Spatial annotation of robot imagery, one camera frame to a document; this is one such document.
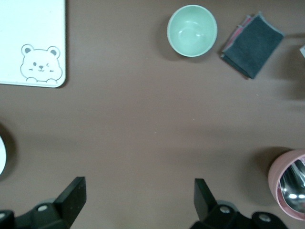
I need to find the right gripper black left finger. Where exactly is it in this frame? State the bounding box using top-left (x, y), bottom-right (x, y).
top-left (14, 176), bottom-right (87, 229)

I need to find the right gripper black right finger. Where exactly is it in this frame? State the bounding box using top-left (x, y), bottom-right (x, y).
top-left (193, 178), bottom-right (253, 229)

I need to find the white round plate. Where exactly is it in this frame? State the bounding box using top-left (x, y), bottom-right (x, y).
top-left (0, 135), bottom-right (8, 175)

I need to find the pink bowl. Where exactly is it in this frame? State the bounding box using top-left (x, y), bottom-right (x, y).
top-left (267, 148), bottom-right (305, 221)

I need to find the metal scoop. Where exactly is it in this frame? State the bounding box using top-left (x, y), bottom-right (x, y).
top-left (278, 159), bottom-right (305, 213)

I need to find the dark grey folded cloth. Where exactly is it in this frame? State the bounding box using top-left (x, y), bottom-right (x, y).
top-left (220, 11), bottom-right (285, 80)

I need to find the light green bowl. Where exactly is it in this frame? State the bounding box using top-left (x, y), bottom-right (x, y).
top-left (166, 4), bottom-right (218, 58)

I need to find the pink folded cloth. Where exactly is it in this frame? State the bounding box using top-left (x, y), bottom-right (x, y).
top-left (233, 14), bottom-right (253, 39)

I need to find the cream tray with bear print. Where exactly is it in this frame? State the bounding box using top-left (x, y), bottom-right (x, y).
top-left (0, 0), bottom-right (67, 89)

